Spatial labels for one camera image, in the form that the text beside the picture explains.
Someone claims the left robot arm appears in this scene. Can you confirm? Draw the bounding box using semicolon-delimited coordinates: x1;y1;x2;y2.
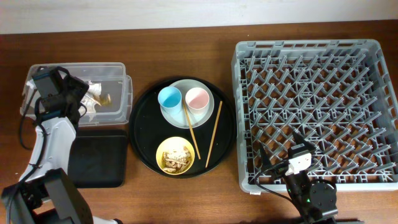
1;66;107;223

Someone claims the round black serving tray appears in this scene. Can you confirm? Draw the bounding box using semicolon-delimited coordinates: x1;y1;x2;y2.
129;77;236;179

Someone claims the black rectangular tray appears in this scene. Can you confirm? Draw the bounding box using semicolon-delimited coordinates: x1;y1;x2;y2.
67;129;128;189

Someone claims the gold foil wrapper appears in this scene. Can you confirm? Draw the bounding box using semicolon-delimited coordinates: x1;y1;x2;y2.
93;93;111;106

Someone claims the pink plastic cup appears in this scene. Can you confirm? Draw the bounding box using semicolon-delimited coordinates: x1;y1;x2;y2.
185;87;210;115

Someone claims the yellow bowl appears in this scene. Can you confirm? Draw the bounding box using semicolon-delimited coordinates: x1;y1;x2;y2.
156;137;195;175

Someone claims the clear plastic waste bin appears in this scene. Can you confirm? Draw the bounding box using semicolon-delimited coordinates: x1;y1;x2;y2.
20;62;133;128

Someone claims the grey dishwasher rack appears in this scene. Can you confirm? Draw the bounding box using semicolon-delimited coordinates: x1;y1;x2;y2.
231;39;397;194

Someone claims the wooden chopstick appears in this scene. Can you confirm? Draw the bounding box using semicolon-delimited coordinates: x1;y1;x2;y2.
182;101;201;160
205;101;223;168

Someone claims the white napkin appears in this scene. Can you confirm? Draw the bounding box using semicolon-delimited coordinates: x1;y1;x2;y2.
79;80;102;115

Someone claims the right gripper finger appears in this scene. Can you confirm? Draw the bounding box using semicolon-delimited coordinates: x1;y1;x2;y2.
259;144;272;172
292;131;314;151

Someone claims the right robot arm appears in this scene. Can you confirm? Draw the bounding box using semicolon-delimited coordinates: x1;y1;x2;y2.
253;132;338;223

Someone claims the food scraps and rice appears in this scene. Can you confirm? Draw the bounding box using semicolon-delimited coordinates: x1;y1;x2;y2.
162;146;192;174

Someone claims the grey round plate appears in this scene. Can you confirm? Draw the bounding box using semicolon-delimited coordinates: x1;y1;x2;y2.
160;79;215;129

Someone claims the blue plastic cup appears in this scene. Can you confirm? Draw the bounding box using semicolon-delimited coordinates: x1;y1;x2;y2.
157;86;182;115

